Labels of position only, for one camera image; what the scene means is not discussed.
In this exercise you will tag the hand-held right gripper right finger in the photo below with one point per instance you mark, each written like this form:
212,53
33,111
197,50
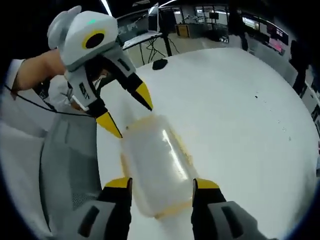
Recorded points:
207,215

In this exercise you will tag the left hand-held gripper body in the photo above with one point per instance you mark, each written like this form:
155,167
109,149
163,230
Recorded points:
75,37

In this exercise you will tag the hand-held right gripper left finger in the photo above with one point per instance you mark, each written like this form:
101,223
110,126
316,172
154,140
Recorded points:
110,215

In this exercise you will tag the clear box with plastic buckle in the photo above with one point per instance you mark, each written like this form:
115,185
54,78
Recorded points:
157,165

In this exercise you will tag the person's left hand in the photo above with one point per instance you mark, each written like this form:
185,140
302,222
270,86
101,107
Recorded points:
60,92

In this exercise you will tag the background desk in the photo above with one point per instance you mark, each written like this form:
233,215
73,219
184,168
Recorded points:
141,40

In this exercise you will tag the grey mesh office chair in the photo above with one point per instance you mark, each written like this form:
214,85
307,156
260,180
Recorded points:
67,170

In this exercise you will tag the computer monitor on desk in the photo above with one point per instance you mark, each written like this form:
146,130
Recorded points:
153,20

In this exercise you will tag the yellow cabinet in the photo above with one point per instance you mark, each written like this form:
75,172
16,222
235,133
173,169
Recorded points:
183,30

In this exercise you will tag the wall monitor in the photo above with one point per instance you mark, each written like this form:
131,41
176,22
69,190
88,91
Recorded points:
277,37

